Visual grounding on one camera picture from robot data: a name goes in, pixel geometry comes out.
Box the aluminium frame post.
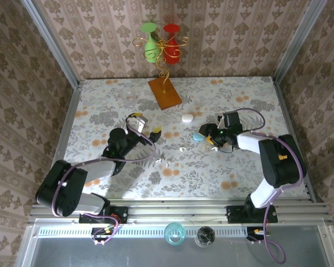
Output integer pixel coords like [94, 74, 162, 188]
[273, 0, 328, 83]
[19, 0, 81, 89]

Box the aluminium table edge rail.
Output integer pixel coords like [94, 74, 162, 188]
[40, 82, 83, 205]
[272, 75, 323, 203]

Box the clear wine glass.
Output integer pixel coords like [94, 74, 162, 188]
[119, 86, 137, 108]

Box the black connector block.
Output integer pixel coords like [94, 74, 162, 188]
[91, 226, 115, 243]
[246, 226, 269, 242]

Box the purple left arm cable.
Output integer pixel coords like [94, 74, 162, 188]
[51, 118, 158, 245]

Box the slotted metal cable duct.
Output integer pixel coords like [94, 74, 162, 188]
[36, 226, 323, 238]

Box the red wine glass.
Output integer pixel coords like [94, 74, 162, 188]
[163, 23, 182, 65]

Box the teal drinking glass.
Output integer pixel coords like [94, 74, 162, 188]
[164, 221, 186, 246]

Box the grey metal shelf panel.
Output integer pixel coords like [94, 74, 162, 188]
[16, 219, 334, 267]

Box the clear drinking glass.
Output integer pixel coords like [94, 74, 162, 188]
[194, 225, 217, 248]

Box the thin black cable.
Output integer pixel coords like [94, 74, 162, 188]
[218, 143, 236, 154]

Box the green wine glass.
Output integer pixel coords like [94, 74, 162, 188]
[140, 22, 160, 63]

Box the wide aluminium extrusion rail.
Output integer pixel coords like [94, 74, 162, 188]
[27, 197, 332, 225]

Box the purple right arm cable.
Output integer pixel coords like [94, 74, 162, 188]
[221, 107, 306, 265]

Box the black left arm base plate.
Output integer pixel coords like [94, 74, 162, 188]
[79, 205, 129, 225]

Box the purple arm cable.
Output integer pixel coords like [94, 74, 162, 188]
[51, 118, 158, 245]
[221, 107, 306, 265]

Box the gold wire holder, wooden base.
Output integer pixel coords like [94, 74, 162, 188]
[132, 36, 190, 111]

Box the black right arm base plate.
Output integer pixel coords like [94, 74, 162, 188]
[227, 205, 278, 224]

